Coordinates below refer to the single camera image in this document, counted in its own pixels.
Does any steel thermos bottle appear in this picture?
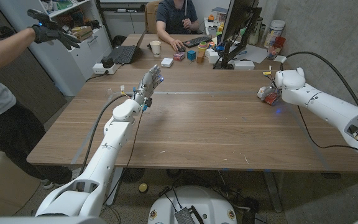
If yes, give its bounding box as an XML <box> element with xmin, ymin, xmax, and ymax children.
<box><xmin>249</xmin><ymin>17</ymin><xmax>264</xmax><ymax>46</ymax></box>

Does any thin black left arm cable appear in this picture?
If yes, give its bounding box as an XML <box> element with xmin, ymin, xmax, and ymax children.
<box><xmin>101</xmin><ymin>105</ymin><xmax>145</xmax><ymax>209</ymax></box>

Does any cardboard box with print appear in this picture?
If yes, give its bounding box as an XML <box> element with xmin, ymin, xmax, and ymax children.
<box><xmin>70</xmin><ymin>26</ymin><xmax>94</xmax><ymax>43</ymax></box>

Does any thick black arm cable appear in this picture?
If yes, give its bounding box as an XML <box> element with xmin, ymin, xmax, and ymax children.
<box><xmin>78</xmin><ymin>94</ymin><xmax>129</xmax><ymax>180</ymax></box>
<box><xmin>279</xmin><ymin>51</ymin><xmax>358</xmax><ymax>109</ymax></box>

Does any white low sideboard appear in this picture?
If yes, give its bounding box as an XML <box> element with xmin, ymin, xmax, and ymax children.
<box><xmin>103</xmin><ymin>7</ymin><xmax>150</xmax><ymax>40</ymax></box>

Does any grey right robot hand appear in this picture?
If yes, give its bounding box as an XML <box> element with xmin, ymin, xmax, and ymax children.
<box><xmin>257</xmin><ymin>84</ymin><xmax>282</xmax><ymax>106</ymax></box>

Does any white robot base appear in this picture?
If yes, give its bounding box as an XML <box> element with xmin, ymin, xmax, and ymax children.
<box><xmin>147</xmin><ymin>185</ymin><xmax>238</xmax><ymax>224</ymax></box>

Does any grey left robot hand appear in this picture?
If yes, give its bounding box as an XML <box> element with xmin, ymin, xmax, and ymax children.
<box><xmin>132</xmin><ymin>64</ymin><xmax>165</xmax><ymax>108</ymax></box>

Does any red cup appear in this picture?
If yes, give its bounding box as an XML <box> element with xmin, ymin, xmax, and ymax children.
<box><xmin>273</xmin><ymin>36</ymin><xmax>287</xmax><ymax>49</ymax></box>

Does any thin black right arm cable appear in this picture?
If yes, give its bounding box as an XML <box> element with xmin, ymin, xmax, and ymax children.
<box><xmin>296</xmin><ymin>105</ymin><xmax>358</xmax><ymax>159</ymax></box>

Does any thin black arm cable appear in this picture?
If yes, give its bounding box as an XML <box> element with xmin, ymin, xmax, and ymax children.
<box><xmin>296</xmin><ymin>105</ymin><xmax>358</xmax><ymax>159</ymax></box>
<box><xmin>101</xmin><ymin>105</ymin><xmax>145</xmax><ymax>209</ymax></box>

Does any black glove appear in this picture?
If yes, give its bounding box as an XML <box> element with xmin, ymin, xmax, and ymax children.
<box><xmin>26</xmin><ymin>8</ymin><xmax>82</xmax><ymax>50</ymax></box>

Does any black power adapter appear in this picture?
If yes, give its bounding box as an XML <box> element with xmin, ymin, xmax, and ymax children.
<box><xmin>101</xmin><ymin>56</ymin><xmax>114</xmax><ymax>69</ymax></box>

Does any flat white box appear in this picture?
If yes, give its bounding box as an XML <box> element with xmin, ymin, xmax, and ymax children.
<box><xmin>233</xmin><ymin>60</ymin><xmax>255</xmax><ymax>71</ymax></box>

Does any black monitor on stand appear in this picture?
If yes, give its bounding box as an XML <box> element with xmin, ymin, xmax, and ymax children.
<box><xmin>213</xmin><ymin>0</ymin><xmax>263</xmax><ymax>70</ymax></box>

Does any paper cup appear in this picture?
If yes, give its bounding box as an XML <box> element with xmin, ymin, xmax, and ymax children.
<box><xmin>149</xmin><ymin>40</ymin><xmax>162</xmax><ymax>58</ymax></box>

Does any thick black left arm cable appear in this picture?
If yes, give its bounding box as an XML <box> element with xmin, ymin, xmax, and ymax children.
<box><xmin>78</xmin><ymin>94</ymin><xmax>129</xmax><ymax>180</ymax></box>

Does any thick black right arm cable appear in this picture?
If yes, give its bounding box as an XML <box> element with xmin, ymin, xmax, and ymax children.
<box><xmin>279</xmin><ymin>51</ymin><xmax>358</xmax><ymax>109</ymax></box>

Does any grey table leg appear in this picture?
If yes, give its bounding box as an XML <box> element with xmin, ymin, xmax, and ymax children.
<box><xmin>262</xmin><ymin>171</ymin><xmax>284</xmax><ymax>213</ymax></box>
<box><xmin>106</xmin><ymin>167</ymin><xmax>126</xmax><ymax>206</ymax></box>

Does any black laptop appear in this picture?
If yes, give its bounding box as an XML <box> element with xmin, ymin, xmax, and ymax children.
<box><xmin>107</xmin><ymin>28</ymin><xmax>148</xmax><ymax>65</ymax></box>

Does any seated person in dark shirt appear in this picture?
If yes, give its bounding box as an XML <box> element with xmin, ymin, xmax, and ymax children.
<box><xmin>155</xmin><ymin>0</ymin><xmax>200</xmax><ymax>52</ymax></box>

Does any clear plastic cup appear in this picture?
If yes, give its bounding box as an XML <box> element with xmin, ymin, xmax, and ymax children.
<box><xmin>266</xmin><ymin>43</ymin><xmax>284</xmax><ymax>60</ymax></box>

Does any white cube box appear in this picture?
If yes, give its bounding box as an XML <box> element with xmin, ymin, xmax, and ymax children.
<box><xmin>208</xmin><ymin>51</ymin><xmax>220</xmax><ymax>65</ymax></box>

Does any black keyboard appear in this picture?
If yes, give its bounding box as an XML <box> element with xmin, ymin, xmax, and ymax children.
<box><xmin>181</xmin><ymin>35</ymin><xmax>213</xmax><ymax>49</ymax></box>

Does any white canister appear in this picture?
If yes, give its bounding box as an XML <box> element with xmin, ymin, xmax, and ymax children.
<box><xmin>264</xmin><ymin>19</ymin><xmax>287</xmax><ymax>47</ymax></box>

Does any white paper sheet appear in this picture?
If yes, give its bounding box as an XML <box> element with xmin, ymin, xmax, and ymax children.
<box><xmin>228</xmin><ymin>43</ymin><xmax>269</xmax><ymax>65</ymax></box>

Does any white power strip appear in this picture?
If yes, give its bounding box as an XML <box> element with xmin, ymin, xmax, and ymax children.
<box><xmin>91</xmin><ymin>62</ymin><xmax>118</xmax><ymax>75</ymax></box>

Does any white shelf cabinet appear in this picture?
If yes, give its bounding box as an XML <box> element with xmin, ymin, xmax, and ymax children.
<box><xmin>0</xmin><ymin>0</ymin><xmax>113</xmax><ymax>96</ymax></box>

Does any brown chair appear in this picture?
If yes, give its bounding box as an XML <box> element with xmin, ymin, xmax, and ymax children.
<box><xmin>144</xmin><ymin>0</ymin><xmax>161</xmax><ymax>34</ymax></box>

